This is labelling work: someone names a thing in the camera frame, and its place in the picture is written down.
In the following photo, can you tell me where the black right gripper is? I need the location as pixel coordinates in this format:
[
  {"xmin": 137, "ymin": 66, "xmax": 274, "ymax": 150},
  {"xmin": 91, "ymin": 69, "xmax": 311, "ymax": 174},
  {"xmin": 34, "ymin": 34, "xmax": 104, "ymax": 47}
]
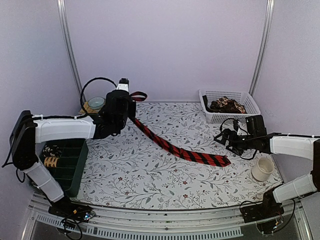
[{"xmin": 214, "ymin": 128, "xmax": 257, "ymax": 156}]

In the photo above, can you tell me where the red black striped tie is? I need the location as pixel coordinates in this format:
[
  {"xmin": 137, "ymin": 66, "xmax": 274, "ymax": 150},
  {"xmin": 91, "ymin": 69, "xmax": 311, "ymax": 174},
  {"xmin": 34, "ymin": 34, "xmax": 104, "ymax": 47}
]
[{"xmin": 128, "ymin": 91, "xmax": 232, "ymax": 168}]

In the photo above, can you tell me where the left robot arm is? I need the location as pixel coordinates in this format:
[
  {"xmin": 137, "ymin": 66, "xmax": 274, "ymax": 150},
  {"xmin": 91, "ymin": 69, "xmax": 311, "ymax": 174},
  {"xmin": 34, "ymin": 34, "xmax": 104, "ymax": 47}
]
[{"xmin": 3, "ymin": 89, "xmax": 136, "ymax": 217}]

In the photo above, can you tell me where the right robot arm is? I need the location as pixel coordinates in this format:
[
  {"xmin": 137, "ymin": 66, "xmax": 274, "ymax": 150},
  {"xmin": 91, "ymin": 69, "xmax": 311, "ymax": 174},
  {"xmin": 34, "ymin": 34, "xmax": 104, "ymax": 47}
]
[{"xmin": 214, "ymin": 115, "xmax": 320, "ymax": 218}]

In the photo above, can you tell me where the light blue bowl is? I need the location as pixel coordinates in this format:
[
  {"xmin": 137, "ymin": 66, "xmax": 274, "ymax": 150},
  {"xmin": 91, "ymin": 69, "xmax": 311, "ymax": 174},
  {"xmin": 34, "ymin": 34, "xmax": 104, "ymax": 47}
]
[{"xmin": 87, "ymin": 96, "xmax": 106, "ymax": 110}]

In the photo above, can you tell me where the yellow woven coaster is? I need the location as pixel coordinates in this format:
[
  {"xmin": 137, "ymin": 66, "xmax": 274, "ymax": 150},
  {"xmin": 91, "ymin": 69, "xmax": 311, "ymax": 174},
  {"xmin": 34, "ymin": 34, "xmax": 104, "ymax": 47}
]
[{"xmin": 83, "ymin": 101, "xmax": 102, "ymax": 114}]

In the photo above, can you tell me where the white ceramic mug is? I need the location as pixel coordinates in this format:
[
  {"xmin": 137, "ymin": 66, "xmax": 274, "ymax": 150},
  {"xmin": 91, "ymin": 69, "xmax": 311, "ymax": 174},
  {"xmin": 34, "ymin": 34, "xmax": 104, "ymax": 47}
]
[{"xmin": 251, "ymin": 157, "xmax": 275, "ymax": 182}]

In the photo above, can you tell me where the brown patterned tie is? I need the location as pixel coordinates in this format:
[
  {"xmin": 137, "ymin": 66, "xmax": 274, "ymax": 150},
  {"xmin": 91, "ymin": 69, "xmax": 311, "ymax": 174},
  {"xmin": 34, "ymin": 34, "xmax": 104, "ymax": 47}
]
[{"xmin": 209, "ymin": 96, "xmax": 247, "ymax": 114}]

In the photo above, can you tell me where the white perforated plastic basket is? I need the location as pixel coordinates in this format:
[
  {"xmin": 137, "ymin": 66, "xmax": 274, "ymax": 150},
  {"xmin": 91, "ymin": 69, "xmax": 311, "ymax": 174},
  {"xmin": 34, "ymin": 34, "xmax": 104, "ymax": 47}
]
[{"xmin": 198, "ymin": 89, "xmax": 261, "ymax": 125}]

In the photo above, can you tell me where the floral patterned table mat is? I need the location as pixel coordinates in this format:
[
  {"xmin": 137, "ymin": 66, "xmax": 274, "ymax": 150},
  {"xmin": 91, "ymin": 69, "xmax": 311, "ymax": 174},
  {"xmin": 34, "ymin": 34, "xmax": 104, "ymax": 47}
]
[{"xmin": 75, "ymin": 102, "xmax": 282, "ymax": 210}]

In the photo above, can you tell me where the dark green divided organizer box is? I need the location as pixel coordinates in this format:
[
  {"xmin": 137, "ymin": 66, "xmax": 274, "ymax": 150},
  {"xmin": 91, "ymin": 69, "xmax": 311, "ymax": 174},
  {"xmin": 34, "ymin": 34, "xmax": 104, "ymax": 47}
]
[{"xmin": 39, "ymin": 138, "xmax": 89, "ymax": 198}]

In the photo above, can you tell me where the black floral rolled tie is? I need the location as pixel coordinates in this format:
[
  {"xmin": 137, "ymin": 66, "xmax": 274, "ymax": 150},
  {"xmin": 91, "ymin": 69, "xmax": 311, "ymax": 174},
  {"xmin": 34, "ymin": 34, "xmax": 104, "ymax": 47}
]
[{"xmin": 42, "ymin": 145, "xmax": 62, "ymax": 158}]

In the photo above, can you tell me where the tan patterned rolled tie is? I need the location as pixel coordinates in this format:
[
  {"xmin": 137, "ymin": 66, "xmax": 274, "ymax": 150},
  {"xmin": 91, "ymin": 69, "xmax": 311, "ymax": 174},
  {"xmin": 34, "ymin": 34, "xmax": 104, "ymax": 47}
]
[{"xmin": 44, "ymin": 156, "xmax": 60, "ymax": 168}]

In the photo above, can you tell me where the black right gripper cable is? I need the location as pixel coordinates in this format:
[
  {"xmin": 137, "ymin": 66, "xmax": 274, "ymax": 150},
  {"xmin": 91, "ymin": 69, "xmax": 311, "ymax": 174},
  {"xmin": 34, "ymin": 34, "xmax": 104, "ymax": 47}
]
[{"xmin": 218, "ymin": 117, "xmax": 258, "ymax": 161}]

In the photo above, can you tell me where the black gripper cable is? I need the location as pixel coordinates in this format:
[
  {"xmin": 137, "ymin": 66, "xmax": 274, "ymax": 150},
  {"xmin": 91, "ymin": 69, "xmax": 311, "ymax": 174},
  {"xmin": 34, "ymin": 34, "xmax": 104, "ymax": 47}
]
[
  {"xmin": 79, "ymin": 76, "xmax": 118, "ymax": 116},
  {"xmin": 218, "ymin": 117, "xmax": 258, "ymax": 161}
]

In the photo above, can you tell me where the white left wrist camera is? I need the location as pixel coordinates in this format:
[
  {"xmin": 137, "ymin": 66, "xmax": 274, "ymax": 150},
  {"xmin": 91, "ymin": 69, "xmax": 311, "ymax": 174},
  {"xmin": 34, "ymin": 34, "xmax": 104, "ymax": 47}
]
[{"xmin": 116, "ymin": 78, "xmax": 129, "ymax": 92}]

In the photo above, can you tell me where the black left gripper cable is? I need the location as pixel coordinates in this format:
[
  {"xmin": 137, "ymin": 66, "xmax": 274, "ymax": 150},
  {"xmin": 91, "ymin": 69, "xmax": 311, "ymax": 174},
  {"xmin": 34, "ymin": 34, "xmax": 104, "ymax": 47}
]
[{"xmin": 79, "ymin": 76, "xmax": 118, "ymax": 116}]

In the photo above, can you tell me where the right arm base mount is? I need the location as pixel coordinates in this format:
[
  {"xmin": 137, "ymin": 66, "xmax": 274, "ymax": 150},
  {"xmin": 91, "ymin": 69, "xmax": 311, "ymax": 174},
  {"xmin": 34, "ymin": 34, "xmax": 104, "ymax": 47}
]
[{"xmin": 239, "ymin": 199, "xmax": 296, "ymax": 236}]

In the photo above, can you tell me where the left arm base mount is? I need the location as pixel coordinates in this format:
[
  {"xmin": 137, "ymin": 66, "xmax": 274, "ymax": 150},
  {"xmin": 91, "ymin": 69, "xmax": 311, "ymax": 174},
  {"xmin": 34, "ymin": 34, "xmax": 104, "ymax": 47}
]
[{"xmin": 48, "ymin": 197, "xmax": 96, "ymax": 236}]

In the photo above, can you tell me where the slotted aluminium front rail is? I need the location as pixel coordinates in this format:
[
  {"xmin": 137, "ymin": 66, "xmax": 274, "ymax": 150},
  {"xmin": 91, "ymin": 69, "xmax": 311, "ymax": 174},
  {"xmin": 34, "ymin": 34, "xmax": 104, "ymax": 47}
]
[{"xmin": 21, "ymin": 206, "xmax": 313, "ymax": 240}]

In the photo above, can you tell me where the left aluminium frame post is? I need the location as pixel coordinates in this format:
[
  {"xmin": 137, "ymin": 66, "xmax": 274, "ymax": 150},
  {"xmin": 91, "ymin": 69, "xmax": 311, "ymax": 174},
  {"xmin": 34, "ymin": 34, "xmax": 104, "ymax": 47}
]
[{"xmin": 56, "ymin": 0, "xmax": 83, "ymax": 96}]

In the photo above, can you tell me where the aluminium frame post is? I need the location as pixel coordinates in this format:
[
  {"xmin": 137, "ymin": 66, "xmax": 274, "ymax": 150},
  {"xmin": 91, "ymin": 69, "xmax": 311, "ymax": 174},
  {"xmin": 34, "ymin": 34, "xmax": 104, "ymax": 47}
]
[
  {"xmin": 56, "ymin": 0, "xmax": 83, "ymax": 96},
  {"xmin": 249, "ymin": 0, "xmax": 275, "ymax": 97}
]

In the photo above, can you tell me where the right aluminium frame post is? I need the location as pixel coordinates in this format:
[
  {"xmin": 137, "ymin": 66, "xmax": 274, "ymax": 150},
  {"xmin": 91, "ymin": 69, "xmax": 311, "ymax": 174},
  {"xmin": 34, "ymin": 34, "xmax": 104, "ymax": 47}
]
[{"xmin": 249, "ymin": 0, "xmax": 275, "ymax": 97}]

